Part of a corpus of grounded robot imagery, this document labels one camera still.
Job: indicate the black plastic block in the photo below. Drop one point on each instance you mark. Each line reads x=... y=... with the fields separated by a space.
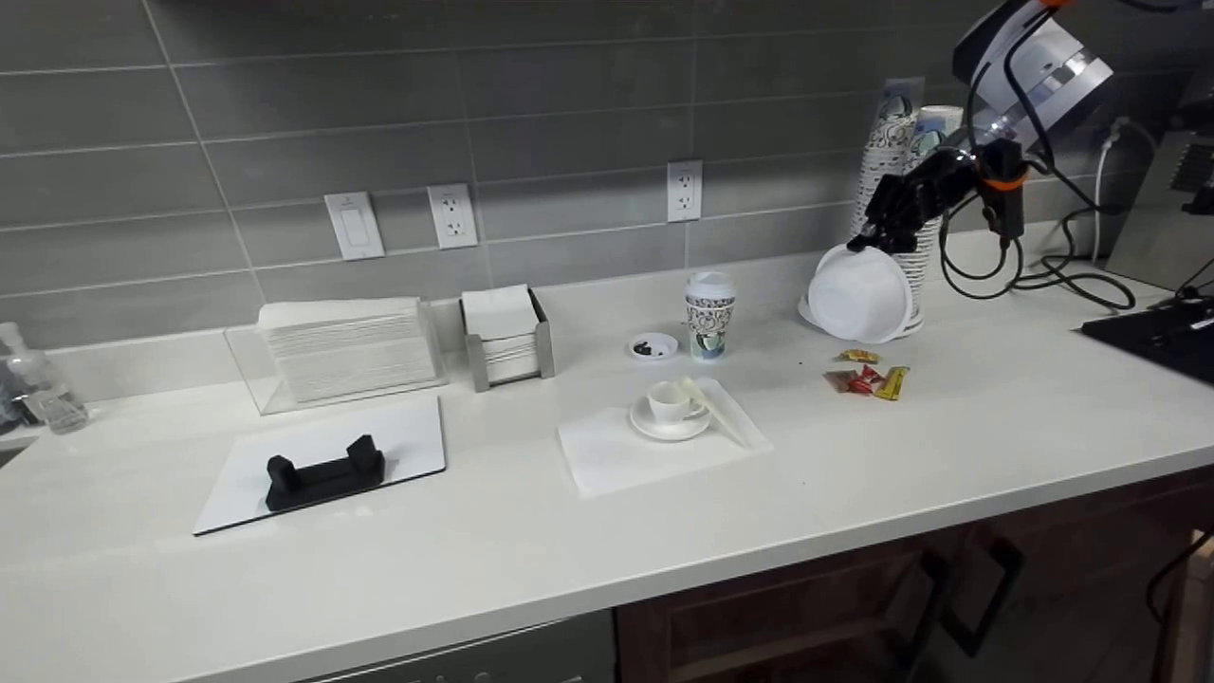
x=324 y=484

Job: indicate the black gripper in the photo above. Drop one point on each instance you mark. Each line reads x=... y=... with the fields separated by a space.
x=932 y=189

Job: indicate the small dark lump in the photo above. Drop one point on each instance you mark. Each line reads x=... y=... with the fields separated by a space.
x=647 y=346

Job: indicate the printed paper cup with lid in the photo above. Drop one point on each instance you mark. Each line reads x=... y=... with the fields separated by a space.
x=712 y=326

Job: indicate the printed paper cup stack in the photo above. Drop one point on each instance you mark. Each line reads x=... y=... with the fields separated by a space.
x=892 y=134

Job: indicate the small white lid dish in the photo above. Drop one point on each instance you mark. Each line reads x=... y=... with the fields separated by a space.
x=668 y=338

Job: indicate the small yellow candy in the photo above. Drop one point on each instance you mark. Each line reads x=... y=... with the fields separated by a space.
x=860 y=357

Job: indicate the white wall outlet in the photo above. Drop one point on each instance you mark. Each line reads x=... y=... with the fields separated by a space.
x=454 y=213
x=683 y=190

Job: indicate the long yellow packet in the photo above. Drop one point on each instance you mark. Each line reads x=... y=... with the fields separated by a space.
x=892 y=384

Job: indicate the crumpled clear plastic item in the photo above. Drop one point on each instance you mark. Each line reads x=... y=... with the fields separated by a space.
x=54 y=407

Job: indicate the small white cup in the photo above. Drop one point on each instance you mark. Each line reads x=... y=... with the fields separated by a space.
x=668 y=404

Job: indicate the red candy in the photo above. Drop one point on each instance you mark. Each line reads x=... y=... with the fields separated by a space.
x=864 y=381

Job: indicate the black flat appliance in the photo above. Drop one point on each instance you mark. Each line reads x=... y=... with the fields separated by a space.
x=1163 y=338

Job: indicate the clear acrylic napkin box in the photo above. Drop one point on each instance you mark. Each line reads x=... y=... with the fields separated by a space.
x=250 y=376

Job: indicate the clear plastic napkin box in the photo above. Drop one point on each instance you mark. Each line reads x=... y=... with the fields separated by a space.
x=344 y=355

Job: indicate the white paper napkin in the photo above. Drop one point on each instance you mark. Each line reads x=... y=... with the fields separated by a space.
x=609 y=462

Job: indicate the dark wood base cabinet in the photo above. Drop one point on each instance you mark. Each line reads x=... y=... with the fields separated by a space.
x=782 y=620

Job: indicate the white wall switch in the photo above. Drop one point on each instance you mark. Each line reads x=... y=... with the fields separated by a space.
x=355 y=225

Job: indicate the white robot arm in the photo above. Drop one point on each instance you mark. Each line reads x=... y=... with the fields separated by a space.
x=1031 y=78

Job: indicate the white foam bowl plate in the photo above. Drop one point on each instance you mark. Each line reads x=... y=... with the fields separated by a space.
x=860 y=302

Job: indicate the white cup on saucer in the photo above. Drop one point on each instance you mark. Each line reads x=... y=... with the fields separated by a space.
x=659 y=433

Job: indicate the tan candy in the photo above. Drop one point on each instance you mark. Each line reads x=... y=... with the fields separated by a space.
x=836 y=381

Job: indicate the flat white board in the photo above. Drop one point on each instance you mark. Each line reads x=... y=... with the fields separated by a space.
x=405 y=442

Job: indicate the white napkins in metal holder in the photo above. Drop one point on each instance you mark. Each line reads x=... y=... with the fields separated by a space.
x=497 y=313

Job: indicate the white stirrer stick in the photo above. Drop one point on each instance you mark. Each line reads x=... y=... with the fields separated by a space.
x=726 y=423

